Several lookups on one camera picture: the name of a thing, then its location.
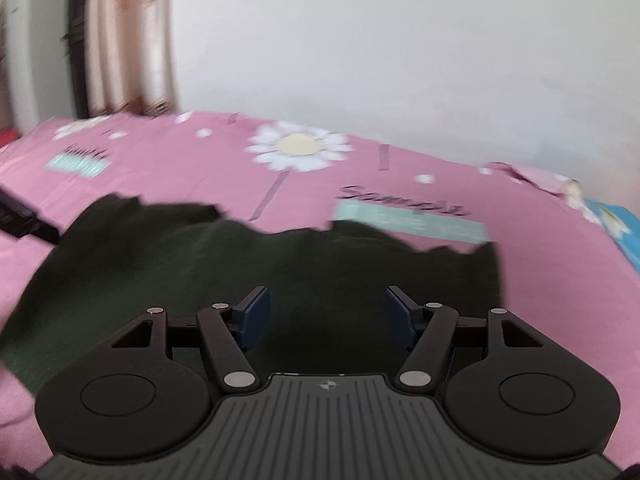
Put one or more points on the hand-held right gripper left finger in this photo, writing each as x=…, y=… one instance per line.
x=255, y=317

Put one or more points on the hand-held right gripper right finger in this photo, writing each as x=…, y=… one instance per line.
x=397, y=317

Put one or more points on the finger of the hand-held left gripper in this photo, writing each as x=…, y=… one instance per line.
x=25, y=220

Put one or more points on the dark green sweater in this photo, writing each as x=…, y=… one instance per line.
x=150, y=270

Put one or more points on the red cloth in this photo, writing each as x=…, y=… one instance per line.
x=7, y=137

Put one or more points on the pink floral bed sheet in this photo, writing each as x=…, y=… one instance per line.
x=200, y=175

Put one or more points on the cream satin curtain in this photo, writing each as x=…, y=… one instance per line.
x=132, y=35

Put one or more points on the blue floral cloth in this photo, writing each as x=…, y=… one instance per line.
x=612, y=230

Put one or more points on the dark window frame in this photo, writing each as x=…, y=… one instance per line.
x=79, y=35

